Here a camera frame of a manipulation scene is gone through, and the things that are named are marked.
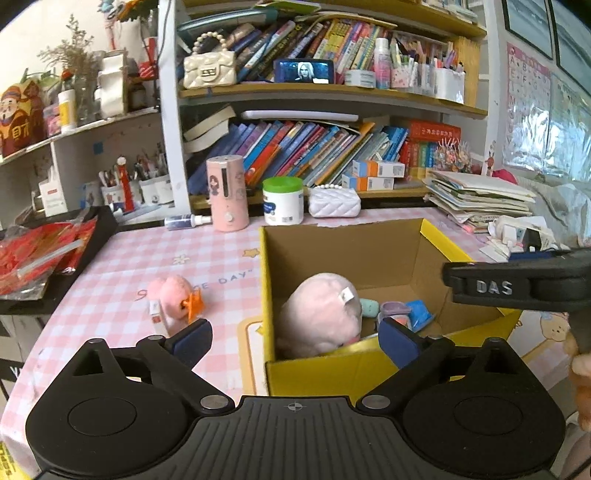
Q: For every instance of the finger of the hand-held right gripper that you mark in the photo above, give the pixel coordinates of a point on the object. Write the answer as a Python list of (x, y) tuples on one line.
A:
[(563, 256)]

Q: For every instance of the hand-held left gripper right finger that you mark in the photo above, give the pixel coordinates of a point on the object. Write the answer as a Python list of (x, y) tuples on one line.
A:
[(397, 341)]

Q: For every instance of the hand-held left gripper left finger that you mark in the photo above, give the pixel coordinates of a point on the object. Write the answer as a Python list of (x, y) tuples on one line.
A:
[(194, 341)]

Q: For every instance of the purple lidded small container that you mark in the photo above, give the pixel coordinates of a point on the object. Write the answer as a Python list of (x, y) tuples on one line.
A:
[(395, 310)]

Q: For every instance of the blue plastic packet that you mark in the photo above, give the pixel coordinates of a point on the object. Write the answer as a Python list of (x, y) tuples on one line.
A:
[(421, 314)]

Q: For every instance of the small pink plush toy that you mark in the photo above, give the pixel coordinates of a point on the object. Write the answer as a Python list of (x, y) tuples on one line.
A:
[(173, 295)]

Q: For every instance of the yellow cardboard box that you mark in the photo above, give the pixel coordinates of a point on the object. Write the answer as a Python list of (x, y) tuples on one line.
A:
[(323, 378)]

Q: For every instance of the large pink plush toy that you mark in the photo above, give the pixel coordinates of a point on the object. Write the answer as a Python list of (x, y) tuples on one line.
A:
[(314, 314)]

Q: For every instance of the person's right hand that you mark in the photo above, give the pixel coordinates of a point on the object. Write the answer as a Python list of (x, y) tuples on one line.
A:
[(582, 392)]

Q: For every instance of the black charger plug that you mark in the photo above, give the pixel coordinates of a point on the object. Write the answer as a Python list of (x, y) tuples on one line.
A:
[(531, 240)]

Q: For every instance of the white power strip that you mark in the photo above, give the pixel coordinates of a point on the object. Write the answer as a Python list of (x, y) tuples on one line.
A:
[(505, 235)]

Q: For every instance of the grey blanket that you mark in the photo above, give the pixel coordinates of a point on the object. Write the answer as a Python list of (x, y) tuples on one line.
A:
[(558, 203)]

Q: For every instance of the stack of papers and booklets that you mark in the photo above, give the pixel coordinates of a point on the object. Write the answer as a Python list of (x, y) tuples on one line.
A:
[(475, 198)]

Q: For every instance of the pink checked tablecloth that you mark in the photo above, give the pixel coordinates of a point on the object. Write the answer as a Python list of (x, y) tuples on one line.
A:
[(120, 277)]

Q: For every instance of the magenta cloth item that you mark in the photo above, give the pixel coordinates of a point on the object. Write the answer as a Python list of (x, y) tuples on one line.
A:
[(504, 176)]

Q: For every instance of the small clear spray bottle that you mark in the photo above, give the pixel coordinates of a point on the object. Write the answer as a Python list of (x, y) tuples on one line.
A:
[(184, 222)]

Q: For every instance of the colourful lollipop bundle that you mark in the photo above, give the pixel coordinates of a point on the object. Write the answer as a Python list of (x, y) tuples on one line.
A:
[(452, 157)]

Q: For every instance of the pink cylindrical humidifier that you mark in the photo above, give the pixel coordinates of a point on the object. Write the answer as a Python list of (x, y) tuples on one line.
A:
[(227, 194)]

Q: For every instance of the white quilted purse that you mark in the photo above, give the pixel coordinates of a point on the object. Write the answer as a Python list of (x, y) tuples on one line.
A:
[(334, 203)]

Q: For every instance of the white pen cup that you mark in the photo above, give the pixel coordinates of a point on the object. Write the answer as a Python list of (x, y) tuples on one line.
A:
[(154, 191), (111, 196)]

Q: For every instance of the red boxed book set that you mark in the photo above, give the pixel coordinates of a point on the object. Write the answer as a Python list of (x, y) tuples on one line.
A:
[(431, 143)]

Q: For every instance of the orange blue medicine box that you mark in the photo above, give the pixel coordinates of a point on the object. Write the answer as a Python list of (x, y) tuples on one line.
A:
[(378, 168), (369, 182)]

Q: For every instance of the white jar green lid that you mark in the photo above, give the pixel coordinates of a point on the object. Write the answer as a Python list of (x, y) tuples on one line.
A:
[(282, 203)]

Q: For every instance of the red white tall bottle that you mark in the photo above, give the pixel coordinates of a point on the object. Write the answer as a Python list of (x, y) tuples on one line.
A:
[(123, 184)]

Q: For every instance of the red packets pile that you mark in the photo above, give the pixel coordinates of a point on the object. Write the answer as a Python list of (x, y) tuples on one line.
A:
[(37, 249)]

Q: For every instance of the white box red label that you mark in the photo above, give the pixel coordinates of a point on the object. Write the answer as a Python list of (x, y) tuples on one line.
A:
[(51, 196)]

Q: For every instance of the white wooden bookshelf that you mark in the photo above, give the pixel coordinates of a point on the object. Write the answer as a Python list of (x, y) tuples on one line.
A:
[(171, 138)]

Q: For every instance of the thick white-paged book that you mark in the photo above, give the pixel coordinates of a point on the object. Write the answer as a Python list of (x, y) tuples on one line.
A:
[(210, 129)]

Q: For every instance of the row of colourful books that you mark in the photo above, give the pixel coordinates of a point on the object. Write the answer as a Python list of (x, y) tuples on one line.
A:
[(300, 147)]

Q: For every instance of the white pen holder rack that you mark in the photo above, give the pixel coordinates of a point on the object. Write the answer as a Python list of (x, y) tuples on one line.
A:
[(434, 78)]

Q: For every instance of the yellow green printed bag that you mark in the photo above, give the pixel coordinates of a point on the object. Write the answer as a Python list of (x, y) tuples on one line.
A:
[(8, 464)]

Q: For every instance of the black framed picture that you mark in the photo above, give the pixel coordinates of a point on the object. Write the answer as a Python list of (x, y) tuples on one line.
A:
[(531, 23)]

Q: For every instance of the white tape roll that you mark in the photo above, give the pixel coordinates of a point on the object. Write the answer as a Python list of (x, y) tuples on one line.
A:
[(359, 78)]

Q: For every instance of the white pink spray bottle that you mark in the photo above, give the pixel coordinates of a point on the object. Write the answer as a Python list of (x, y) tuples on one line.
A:
[(382, 64)]

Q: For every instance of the white bottle yellow label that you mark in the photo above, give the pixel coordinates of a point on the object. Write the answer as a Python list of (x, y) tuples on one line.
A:
[(67, 113)]

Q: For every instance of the white folded paper bag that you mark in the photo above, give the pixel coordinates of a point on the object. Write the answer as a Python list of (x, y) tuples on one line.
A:
[(112, 87)]

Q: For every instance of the fortune god figurine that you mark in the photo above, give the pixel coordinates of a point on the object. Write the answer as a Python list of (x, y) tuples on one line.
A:
[(21, 120)]

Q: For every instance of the small lit screen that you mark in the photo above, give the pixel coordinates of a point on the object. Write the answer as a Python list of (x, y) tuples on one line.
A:
[(304, 71)]

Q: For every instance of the row of upper shelf books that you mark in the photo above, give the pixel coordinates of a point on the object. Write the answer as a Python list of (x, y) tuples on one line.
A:
[(323, 44)]

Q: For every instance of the dried flowers in vase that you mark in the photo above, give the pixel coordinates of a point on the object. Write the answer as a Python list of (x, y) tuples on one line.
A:
[(74, 60)]

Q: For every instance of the pale chart wall poster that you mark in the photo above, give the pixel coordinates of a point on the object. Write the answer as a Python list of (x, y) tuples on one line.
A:
[(572, 124)]

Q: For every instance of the pink alphabet wall poster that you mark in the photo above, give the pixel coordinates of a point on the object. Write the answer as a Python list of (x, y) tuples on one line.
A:
[(526, 101)]

